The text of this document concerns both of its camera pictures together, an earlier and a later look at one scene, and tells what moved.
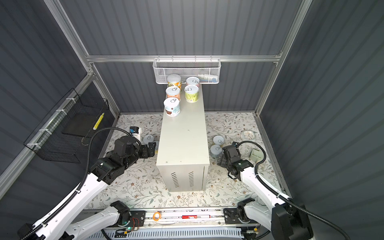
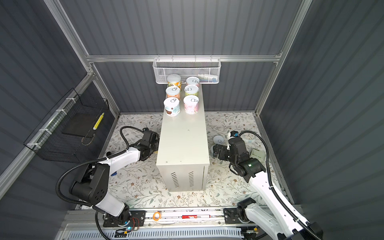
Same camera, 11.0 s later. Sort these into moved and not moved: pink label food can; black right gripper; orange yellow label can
Moved: black right gripper
Not moved: pink label food can; orange yellow label can
